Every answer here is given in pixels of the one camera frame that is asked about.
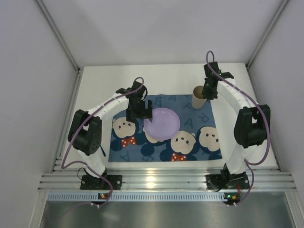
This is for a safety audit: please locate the beige paper cup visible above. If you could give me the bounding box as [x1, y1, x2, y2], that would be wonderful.
[191, 85, 206, 109]

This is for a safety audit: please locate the lilac plastic plate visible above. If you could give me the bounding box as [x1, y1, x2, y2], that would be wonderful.
[143, 107, 181, 141]

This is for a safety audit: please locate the blue bear print placemat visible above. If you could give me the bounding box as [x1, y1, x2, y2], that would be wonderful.
[108, 95, 222, 162]

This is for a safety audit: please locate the blue plastic spoon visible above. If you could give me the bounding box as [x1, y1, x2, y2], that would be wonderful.
[100, 145, 106, 157]

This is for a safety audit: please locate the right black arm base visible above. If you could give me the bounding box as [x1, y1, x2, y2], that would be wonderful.
[206, 173, 250, 192]

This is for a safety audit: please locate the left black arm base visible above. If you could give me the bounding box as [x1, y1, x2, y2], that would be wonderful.
[80, 175, 123, 190]

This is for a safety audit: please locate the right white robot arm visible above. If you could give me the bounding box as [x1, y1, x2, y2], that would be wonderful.
[201, 62, 270, 182]

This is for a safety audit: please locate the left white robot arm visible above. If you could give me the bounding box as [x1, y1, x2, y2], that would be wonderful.
[61, 77, 152, 179]

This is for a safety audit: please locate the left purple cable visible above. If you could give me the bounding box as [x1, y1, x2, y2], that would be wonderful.
[60, 76, 144, 207]

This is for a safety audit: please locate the perforated metal cable tray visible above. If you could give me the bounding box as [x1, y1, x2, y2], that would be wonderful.
[47, 192, 239, 202]

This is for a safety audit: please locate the aluminium mounting rail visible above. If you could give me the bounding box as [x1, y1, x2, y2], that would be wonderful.
[38, 162, 296, 192]

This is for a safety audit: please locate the right aluminium frame post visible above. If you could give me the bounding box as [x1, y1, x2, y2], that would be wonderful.
[245, 0, 290, 70]

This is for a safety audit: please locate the aluminium frame post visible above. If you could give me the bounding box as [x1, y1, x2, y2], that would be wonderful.
[33, 0, 81, 72]
[245, 0, 290, 70]

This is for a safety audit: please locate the left aluminium frame post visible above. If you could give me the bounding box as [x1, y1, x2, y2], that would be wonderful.
[33, 0, 81, 72]

